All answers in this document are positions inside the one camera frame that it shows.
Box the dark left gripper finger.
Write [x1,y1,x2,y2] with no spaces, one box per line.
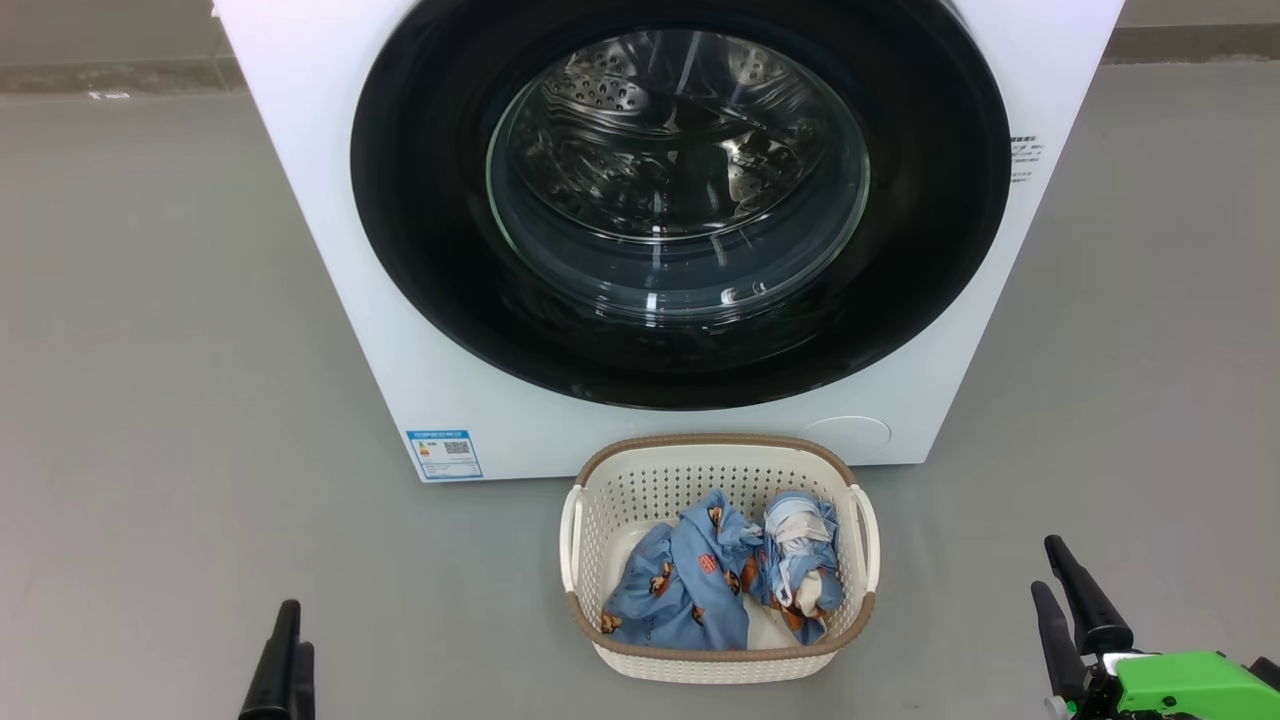
[292,643,316,720]
[238,600,301,720]

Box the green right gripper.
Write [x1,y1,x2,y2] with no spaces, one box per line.
[1031,536,1280,720]

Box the blue and white garment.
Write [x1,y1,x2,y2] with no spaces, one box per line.
[750,490,844,646]

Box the blue bear print garment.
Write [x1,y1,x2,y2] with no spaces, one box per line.
[600,488,766,651]

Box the black round washer door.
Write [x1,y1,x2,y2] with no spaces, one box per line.
[350,0,1013,411]

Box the white front-load washing machine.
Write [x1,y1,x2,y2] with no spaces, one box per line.
[213,0,1126,483]

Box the blue energy label sticker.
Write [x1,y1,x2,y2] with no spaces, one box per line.
[405,430,484,482]

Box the round white filter cover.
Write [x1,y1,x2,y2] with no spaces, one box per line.
[797,416,891,466]

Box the cream perforated laundry basket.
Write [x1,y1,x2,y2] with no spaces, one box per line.
[560,434,881,685]

